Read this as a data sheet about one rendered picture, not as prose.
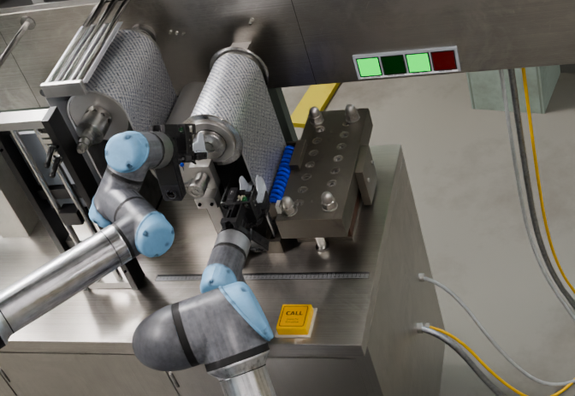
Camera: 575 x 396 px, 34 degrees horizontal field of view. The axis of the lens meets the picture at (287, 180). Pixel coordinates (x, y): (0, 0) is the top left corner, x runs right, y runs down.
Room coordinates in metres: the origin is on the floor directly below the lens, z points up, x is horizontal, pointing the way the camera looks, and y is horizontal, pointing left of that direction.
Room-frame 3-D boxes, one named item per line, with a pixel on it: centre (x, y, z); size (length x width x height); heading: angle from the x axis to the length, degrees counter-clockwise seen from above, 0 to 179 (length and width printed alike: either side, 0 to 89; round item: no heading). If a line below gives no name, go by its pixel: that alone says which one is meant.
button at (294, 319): (1.46, 0.09, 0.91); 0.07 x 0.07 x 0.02; 65
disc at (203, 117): (1.74, 0.13, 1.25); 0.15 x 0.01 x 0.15; 65
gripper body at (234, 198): (1.61, 0.13, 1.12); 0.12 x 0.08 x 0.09; 155
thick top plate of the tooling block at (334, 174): (1.80, -0.10, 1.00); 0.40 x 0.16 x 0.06; 155
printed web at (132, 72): (1.90, 0.20, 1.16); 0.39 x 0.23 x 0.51; 65
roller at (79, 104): (1.96, 0.30, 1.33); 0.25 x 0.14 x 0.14; 155
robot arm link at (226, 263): (1.46, 0.19, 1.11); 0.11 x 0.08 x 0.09; 155
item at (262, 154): (1.82, 0.03, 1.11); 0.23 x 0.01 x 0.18; 155
